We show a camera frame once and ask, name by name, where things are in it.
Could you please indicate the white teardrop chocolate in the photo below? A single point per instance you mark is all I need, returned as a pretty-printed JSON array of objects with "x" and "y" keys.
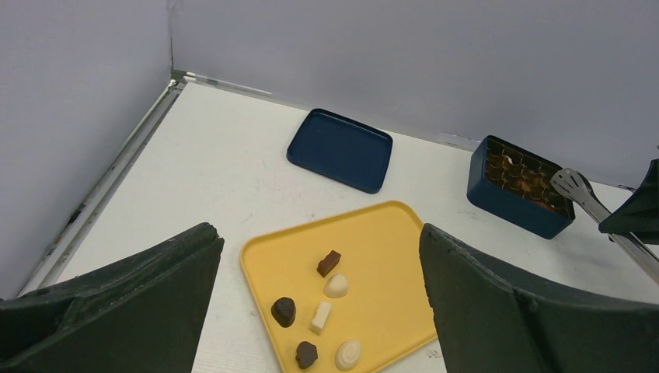
[{"x": 336, "y": 287}]

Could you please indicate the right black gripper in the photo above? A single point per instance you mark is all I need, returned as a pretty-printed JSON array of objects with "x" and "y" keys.
[{"x": 639, "y": 214}]

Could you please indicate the white swirl chocolate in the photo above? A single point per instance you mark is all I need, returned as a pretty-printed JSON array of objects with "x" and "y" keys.
[{"x": 347, "y": 355}]

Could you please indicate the brown bar chocolate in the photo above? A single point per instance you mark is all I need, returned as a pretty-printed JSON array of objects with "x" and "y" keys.
[{"x": 328, "y": 263}]

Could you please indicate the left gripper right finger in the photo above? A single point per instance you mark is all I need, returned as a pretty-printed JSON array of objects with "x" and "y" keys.
[{"x": 491, "y": 316}]

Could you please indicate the dark blue box lid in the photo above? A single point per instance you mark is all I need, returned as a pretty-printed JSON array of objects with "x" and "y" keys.
[{"x": 342, "y": 149}]

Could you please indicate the metal serving tongs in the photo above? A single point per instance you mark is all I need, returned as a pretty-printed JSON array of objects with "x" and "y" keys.
[{"x": 575, "y": 187}]

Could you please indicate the white bar chocolate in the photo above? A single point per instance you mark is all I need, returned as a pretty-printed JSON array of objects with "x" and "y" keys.
[{"x": 319, "y": 320}]

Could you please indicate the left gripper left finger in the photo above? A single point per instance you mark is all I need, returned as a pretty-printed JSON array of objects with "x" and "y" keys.
[{"x": 144, "y": 313}]

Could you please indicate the yellow plastic tray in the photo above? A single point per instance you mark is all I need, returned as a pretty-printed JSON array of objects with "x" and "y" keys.
[{"x": 386, "y": 307}]

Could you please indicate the dark blue chocolate box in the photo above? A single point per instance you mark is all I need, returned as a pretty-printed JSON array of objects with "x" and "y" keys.
[{"x": 514, "y": 184}]

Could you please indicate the dark chocolate near edge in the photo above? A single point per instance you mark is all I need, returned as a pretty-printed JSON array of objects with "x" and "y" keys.
[{"x": 306, "y": 355}]

